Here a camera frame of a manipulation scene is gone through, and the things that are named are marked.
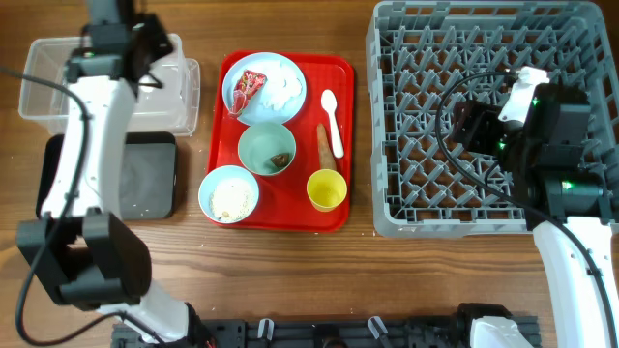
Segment clear plastic bin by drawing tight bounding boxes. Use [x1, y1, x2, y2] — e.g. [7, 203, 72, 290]
[18, 34, 200, 136]

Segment white plastic spoon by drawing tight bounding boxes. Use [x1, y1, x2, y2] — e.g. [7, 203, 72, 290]
[320, 89, 344, 159]

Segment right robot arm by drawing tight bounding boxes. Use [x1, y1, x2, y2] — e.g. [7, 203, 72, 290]
[447, 67, 618, 347]

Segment yellow plastic cup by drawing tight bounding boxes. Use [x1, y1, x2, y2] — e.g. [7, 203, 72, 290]
[306, 169, 347, 213]

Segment light blue bowl with crumbs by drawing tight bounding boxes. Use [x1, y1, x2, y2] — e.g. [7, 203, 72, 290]
[198, 165, 260, 224]

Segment red plastic tray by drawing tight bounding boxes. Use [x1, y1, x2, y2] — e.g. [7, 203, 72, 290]
[232, 53, 355, 233]

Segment large light blue plate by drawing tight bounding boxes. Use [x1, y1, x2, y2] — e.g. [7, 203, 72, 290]
[221, 52, 308, 126]

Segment brown food scrap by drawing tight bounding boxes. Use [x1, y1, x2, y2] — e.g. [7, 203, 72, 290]
[270, 153, 290, 168]

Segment grey dishwasher rack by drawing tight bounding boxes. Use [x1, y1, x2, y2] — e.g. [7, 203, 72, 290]
[366, 1, 618, 238]

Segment red snack wrapper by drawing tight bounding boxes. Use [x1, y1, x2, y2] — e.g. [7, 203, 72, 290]
[228, 70, 267, 118]

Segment black plastic tray bin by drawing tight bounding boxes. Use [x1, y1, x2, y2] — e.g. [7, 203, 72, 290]
[35, 130, 179, 222]

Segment white tissue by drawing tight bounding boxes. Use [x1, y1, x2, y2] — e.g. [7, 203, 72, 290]
[260, 61, 303, 111]

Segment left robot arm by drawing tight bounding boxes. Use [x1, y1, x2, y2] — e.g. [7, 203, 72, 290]
[16, 1, 217, 347]

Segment light green bowl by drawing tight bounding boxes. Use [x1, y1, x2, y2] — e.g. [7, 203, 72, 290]
[238, 122, 297, 176]

